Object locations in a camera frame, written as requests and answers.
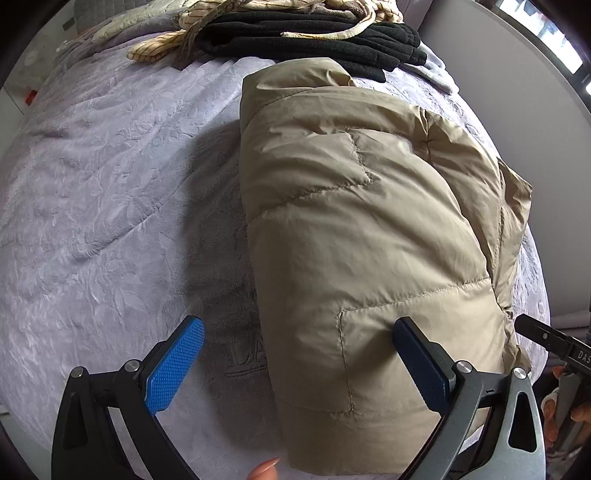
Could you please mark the grey quilted headboard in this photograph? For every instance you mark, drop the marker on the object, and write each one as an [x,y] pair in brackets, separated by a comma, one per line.
[101,11]

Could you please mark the person's left hand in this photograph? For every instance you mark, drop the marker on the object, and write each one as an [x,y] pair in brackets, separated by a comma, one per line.
[264,470]

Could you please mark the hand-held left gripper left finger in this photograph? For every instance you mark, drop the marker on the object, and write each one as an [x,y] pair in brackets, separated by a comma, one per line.
[173,367]

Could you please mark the black knit garment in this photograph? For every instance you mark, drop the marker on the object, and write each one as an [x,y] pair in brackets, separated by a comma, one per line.
[323,39]

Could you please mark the lavender plush blanket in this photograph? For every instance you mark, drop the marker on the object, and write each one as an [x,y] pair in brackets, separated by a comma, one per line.
[115,184]

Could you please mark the small red object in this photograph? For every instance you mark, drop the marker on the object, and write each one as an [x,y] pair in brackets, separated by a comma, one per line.
[31,97]

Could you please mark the person's right hand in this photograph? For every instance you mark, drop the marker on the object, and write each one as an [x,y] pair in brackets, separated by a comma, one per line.
[550,415]

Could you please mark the window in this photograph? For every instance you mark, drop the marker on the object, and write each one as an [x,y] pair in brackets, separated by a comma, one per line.
[545,32]

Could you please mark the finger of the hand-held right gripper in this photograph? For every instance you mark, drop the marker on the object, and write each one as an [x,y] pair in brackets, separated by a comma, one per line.
[549,337]

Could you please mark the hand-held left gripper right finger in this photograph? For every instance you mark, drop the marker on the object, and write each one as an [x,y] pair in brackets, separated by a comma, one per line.
[422,364]

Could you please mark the light grey cloth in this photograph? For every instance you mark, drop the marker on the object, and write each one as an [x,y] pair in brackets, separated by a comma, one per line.
[438,74]

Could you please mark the beige puffer jacket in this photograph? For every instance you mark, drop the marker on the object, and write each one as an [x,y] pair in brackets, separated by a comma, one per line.
[346,207]

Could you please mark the cream striped garment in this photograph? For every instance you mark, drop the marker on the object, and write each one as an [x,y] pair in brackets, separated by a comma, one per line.
[184,27]

